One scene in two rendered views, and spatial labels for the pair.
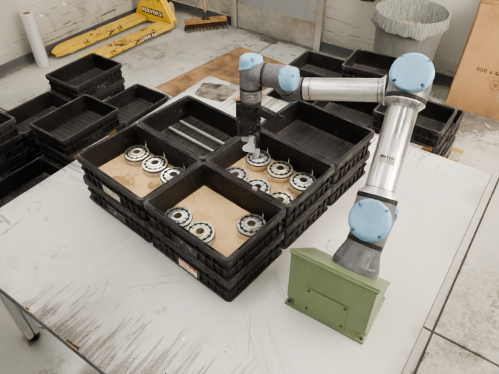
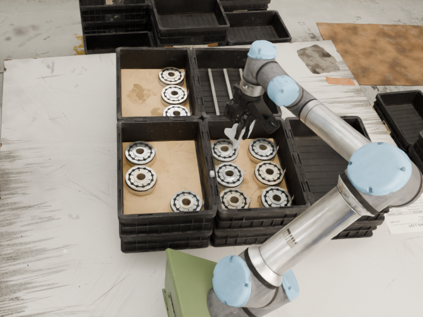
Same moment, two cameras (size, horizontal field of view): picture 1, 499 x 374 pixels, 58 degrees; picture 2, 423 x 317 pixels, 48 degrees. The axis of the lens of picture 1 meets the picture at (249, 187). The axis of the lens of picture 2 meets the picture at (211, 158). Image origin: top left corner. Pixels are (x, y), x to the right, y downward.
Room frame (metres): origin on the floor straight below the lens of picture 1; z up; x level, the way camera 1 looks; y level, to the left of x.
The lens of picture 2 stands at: (0.40, -0.53, 2.13)
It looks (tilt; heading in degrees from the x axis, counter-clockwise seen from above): 50 degrees down; 34
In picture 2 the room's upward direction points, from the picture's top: 10 degrees clockwise
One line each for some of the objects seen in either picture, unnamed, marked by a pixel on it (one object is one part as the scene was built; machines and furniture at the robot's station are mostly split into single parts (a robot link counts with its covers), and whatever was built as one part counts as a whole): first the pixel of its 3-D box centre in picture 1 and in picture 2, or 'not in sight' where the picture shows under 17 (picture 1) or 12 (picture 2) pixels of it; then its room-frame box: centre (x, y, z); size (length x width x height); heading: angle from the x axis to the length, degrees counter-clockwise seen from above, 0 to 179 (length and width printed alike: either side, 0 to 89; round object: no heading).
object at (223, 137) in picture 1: (196, 136); (232, 92); (1.59, 0.23, 0.87); 0.40 x 0.30 x 0.11; 49
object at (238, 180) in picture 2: (257, 187); (228, 174); (1.27, -0.03, 0.86); 0.10 x 0.10 x 0.01
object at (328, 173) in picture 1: (269, 165); (253, 162); (1.33, -0.08, 0.92); 0.40 x 0.30 x 0.02; 49
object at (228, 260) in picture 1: (214, 208); (163, 165); (1.10, 0.12, 0.92); 0.40 x 0.30 x 0.02; 49
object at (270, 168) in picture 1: (280, 168); (269, 172); (1.38, -0.12, 0.86); 0.10 x 0.10 x 0.01
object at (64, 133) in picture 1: (84, 148); (187, 44); (2.17, 0.98, 0.37); 0.40 x 0.30 x 0.45; 145
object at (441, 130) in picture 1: (406, 142); not in sight; (2.23, -0.95, 0.37); 0.40 x 0.30 x 0.45; 55
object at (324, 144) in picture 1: (313, 141); (332, 168); (1.56, -0.27, 0.87); 0.40 x 0.30 x 0.11; 49
